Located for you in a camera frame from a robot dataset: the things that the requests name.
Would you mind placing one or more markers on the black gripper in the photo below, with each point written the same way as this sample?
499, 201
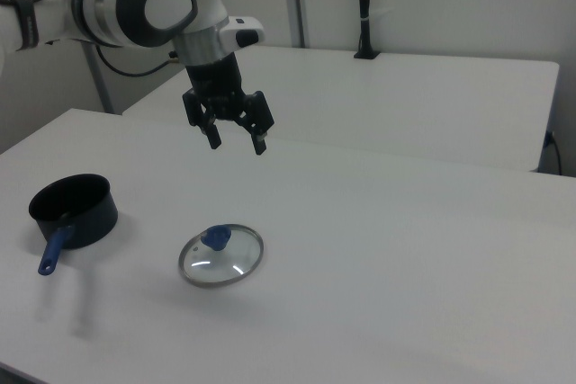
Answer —
218, 83

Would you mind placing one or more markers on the glass lid with blue knob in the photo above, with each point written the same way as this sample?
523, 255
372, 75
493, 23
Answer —
225, 267

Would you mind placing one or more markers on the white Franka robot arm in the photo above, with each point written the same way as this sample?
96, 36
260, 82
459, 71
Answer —
135, 2

